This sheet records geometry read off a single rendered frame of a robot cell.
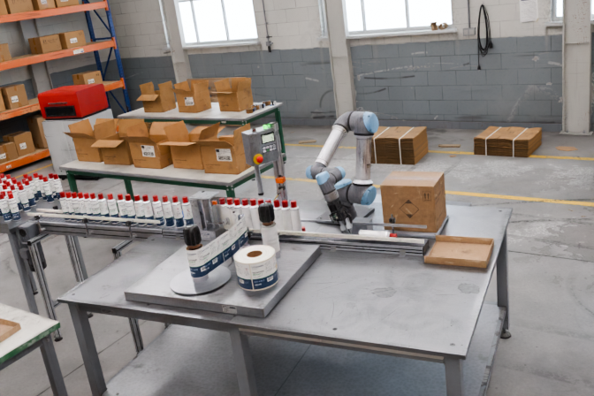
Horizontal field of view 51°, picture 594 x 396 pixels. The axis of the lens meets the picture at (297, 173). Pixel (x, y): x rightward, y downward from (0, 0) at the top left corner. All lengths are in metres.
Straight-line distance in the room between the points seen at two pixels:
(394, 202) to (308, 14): 6.32
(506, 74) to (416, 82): 1.23
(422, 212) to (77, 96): 5.95
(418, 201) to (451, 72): 5.36
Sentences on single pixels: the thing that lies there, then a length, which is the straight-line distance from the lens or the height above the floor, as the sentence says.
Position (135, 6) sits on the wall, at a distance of 11.86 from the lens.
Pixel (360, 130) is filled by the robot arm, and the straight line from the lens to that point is 3.56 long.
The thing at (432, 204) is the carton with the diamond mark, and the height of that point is 1.02.
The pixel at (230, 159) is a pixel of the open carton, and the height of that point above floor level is 0.91.
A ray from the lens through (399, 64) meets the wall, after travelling 8.95.
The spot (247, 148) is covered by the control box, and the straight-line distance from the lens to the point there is 3.51.
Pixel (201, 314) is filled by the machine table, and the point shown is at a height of 0.83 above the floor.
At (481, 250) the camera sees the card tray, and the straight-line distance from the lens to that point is 3.32.
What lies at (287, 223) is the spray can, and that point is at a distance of 3.52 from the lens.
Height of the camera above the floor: 2.28
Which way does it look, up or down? 18 degrees down
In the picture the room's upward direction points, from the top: 8 degrees counter-clockwise
